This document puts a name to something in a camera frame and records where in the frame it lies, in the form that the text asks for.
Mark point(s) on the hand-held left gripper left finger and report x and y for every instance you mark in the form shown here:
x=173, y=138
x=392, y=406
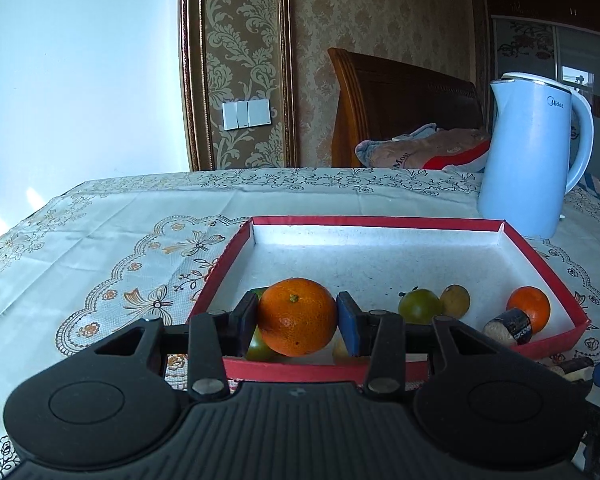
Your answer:
x=244, y=322

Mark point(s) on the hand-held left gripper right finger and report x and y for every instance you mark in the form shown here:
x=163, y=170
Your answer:
x=349, y=325

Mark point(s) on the yellow-green fruit piece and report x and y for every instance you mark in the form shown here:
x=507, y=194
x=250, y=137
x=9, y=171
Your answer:
x=337, y=353

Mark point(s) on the large orange mandarin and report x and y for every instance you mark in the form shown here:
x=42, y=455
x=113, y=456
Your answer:
x=295, y=315

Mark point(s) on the red shallow cardboard tray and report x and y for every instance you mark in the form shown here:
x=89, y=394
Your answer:
x=380, y=260

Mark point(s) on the green tomato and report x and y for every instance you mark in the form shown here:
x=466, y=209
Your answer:
x=420, y=307

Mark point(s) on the tan halved fruit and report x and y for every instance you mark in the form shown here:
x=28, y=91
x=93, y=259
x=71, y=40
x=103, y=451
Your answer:
x=456, y=300

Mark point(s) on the green cucumber piece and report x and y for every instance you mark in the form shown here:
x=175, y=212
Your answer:
x=261, y=351

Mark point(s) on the round dark eggplant piece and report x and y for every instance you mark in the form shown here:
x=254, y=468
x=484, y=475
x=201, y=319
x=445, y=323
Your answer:
x=572, y=366

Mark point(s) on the small orange mandarin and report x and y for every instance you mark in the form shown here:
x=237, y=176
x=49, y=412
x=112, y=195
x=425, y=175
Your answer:
x=530, y=305

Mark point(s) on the pink folded blanket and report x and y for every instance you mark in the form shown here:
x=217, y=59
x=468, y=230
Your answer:
x=420, y=152

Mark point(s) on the brown wooden headboard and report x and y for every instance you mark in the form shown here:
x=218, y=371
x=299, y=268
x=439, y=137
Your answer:
x=400, y=110

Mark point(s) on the light blue electric kettle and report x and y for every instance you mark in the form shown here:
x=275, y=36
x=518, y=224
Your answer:
x=525, y=160

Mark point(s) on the sliding glass door wardrobe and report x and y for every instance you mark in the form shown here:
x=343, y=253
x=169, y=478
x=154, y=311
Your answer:
x=545, y=35

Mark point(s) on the white wall switch panel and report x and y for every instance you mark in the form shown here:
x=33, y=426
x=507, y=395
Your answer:
x=246, y=114

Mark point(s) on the gilded wall moulding frame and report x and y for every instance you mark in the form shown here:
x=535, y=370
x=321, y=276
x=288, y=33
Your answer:
x=190, y=60

